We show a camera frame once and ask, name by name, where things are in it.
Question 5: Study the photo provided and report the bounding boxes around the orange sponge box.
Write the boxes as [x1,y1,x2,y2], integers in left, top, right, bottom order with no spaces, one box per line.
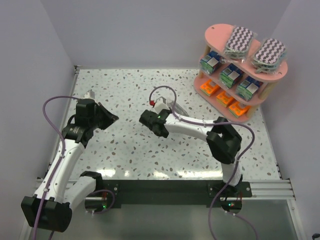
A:
[228,101,250,118]
[216,91,235,108]
[200,79,220,97]

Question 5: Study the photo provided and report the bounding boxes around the green sponge pack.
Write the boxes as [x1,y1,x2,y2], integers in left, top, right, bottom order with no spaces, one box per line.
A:
[219,63,244,89]
[235,76,263,102]
[199,51,222,75]

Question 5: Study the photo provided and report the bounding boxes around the purple striped sponge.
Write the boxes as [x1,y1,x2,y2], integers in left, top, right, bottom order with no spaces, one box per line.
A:
[251,38,287,74]
[223,26,256,60]

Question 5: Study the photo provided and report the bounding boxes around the grey scrubber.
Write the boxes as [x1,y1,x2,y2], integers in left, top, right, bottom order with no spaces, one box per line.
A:
[167,100,189,117]

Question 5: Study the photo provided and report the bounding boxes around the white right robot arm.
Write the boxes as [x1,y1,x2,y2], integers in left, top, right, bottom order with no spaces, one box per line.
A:
[139,109,242,187]

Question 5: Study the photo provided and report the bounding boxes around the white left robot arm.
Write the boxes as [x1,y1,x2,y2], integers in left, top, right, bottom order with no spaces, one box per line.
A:
[21,98,119,233]

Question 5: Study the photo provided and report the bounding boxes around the pink three-tier shelf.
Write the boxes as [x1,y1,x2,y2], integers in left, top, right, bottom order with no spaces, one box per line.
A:
[193,23,288,123]

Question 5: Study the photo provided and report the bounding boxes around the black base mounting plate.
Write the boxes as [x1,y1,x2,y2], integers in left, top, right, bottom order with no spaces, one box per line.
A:
[84,180,253,211]

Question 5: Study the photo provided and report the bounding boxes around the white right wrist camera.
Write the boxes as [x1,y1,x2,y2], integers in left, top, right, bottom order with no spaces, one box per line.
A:
[149,96,170,114]

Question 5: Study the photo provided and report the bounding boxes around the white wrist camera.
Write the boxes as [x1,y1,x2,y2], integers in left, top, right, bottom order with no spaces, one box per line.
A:
[83,89,95,100]
[149,96,170,114]

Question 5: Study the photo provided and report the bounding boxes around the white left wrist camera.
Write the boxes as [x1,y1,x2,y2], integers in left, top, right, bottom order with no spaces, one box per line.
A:
[83,89,95,100]

